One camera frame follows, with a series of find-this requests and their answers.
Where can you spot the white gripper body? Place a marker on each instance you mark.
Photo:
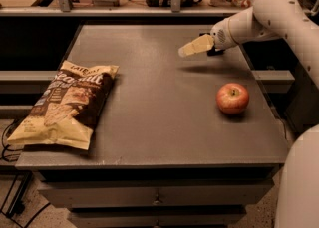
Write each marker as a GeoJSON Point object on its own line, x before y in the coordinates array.
{"type": "Point", "coordinates": [220, 35]}

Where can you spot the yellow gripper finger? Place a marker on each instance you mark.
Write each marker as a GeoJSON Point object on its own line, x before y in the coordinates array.
{"type": "Point", "coordinates": [201, 44]}

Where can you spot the black rxbar chocolate bar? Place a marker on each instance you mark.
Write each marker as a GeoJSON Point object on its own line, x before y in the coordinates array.
{"type": "Point", "coordinates": [213, 51]}

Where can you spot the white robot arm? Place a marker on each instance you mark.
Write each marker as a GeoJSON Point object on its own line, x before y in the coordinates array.
{"type": "Point", "coordinates": [298, 196]}

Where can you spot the brown sea salt chip bag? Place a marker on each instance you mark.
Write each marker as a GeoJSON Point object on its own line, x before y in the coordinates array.
{"type": "Point", "coordinates": [68, 111]}

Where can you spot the red apple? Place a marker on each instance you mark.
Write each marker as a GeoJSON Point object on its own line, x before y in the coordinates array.
{"type": "Point", "coordinates": [232, 98]}

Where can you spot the grey drawer cabinet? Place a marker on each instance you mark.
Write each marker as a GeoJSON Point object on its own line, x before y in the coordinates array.
{"type": "Point", "coordinates": [161, 121]}

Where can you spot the upper drawer front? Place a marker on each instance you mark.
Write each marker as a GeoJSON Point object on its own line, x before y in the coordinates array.
{"type": "Point", "coordinates": [154, 193]}

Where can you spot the drawer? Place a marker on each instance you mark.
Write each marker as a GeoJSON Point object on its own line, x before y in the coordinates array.
{"type": "Point", "coordinates": [154, 193]}
{"type": "Point", "coordinates": [163, 217]}

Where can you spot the lower drawer front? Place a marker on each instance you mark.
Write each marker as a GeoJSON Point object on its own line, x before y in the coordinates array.
{"type": "Point", "coordinates": [163, 217]}

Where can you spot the black metal stand left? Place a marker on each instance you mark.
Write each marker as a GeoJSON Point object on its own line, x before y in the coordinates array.
{"type": "Point", "coordinates": [14, 185]}

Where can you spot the grey metal shelf rail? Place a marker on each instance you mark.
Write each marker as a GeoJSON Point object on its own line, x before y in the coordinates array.
{"type": "Point", "coordinates": [87, 8]}

